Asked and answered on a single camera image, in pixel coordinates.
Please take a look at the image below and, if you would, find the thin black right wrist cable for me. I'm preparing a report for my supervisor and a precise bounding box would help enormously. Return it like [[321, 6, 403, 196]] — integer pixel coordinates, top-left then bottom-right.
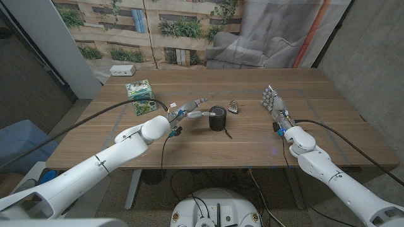
[[280, 135, 357, 227]]

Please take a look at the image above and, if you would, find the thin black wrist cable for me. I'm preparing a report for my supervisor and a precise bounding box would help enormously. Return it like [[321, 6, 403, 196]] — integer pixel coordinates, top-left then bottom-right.
[[280, 135, 357, 227], [160, 135, 175, 182]]

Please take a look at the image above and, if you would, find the green floral tissue box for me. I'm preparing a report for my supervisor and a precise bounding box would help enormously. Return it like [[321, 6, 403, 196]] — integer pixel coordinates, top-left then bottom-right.
[[125, 79, 158, 117]]

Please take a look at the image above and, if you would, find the black cylindrical mesh speaker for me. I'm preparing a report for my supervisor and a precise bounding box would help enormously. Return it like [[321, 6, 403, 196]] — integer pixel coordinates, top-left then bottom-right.
[[208, 105, 234, 140]]

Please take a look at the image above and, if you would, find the white robot torso base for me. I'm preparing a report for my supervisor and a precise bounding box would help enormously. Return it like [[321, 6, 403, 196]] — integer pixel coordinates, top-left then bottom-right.
[[170, 188, 262, 227]]

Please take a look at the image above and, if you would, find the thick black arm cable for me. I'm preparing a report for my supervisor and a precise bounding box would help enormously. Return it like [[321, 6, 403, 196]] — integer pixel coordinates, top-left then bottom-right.
[[294, 119, 404, 187], [0, 98, 170, 171]]

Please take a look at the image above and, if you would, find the blue lined sneaker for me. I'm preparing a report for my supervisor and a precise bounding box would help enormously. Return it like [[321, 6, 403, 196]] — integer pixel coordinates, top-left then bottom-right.
[[39, 170, 57, 185]]

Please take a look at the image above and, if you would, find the grey sneaker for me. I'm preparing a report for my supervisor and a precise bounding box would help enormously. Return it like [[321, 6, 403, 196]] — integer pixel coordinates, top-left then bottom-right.
[[14, 178, 37, 194]]

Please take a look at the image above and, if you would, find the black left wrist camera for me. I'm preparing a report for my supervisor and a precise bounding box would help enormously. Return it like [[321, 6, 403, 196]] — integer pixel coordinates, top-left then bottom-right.
[[168, 125, 183, 138]]

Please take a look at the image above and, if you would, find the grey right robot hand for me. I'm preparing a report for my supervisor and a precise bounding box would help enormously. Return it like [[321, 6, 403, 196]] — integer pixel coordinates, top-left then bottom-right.
[[260, 84, 294, 131]]

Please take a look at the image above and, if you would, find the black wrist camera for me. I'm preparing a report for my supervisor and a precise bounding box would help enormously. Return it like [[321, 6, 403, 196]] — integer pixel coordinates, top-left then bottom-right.
[[168, 125, 183, 138], [272, 122, 285, 137]]

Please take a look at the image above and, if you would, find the white robot chest cover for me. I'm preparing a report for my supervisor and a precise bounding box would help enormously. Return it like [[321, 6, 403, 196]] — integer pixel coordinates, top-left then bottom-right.
[[0, 218, 129, 227]]

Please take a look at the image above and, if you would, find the printed building backdrop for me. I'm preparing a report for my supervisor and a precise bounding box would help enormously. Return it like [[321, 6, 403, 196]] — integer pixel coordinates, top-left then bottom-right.
[[52, 0, 353, 83]]

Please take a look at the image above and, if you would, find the thin black left wrist cable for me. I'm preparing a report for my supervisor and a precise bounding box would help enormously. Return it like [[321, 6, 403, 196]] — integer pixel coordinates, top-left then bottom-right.
[[160, 135, 175, 182]]

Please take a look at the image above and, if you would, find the grey floor cable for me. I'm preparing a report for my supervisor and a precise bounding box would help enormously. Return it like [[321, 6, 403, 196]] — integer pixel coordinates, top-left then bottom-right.
[[249, 168, 287, 227]]

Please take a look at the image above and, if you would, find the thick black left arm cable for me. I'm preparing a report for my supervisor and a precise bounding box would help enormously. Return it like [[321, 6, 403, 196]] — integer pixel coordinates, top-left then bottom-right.
[[0, 98, 170, 171]]

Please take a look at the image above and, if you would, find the white pillar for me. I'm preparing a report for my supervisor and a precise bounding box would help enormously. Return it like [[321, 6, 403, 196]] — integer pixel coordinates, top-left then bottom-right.
[[1, 0, 104, 100]]

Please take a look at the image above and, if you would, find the blue upholstered chair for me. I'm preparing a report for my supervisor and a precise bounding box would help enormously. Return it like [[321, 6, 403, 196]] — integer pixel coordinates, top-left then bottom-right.
[[0, 119, 59, 176]]

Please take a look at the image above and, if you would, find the white power strip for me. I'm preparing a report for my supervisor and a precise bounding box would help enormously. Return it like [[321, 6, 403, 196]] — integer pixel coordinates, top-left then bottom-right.
[[109, 64, 136, 77]]

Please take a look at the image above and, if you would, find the white table leg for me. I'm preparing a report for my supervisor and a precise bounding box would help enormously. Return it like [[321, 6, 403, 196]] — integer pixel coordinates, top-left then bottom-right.
[[124, 169, 143, 211]]

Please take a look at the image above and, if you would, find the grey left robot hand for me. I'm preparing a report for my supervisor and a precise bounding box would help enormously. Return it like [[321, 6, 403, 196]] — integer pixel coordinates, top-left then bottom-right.
[[176, 98, 217, 122]]

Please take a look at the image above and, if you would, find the black floor fan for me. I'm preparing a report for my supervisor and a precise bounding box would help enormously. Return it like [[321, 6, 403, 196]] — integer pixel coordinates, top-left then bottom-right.
[[141, 169, 167, 185]]

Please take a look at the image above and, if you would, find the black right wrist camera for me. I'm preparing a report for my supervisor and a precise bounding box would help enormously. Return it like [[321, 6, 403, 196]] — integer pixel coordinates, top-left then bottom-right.
[[272, 122, 285, 137]]

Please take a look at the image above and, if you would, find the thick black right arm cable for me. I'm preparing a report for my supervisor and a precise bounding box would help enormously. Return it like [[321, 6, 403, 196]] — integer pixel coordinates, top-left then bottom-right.
[[294, 119, 404, 187]]

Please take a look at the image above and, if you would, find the grey table leg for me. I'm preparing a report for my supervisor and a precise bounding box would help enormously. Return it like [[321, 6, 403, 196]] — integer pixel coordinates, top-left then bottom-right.
[[283, 166, 306, 211]]

